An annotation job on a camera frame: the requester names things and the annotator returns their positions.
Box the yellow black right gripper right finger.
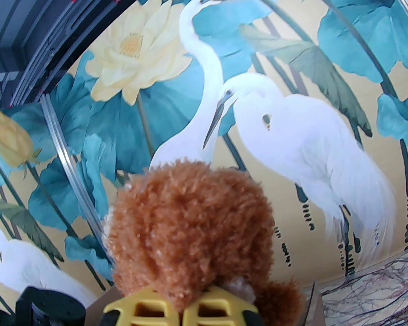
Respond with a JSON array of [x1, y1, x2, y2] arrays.
[[192, 287, 260, 326]]

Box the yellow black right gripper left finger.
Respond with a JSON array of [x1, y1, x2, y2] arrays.
[[104, 287, 179, 326]]

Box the long cardboard box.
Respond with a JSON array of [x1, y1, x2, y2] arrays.
[[87, 280, 325, 326]]

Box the brown plush toy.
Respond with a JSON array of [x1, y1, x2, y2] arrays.
[[103, 159, 307, 326]]

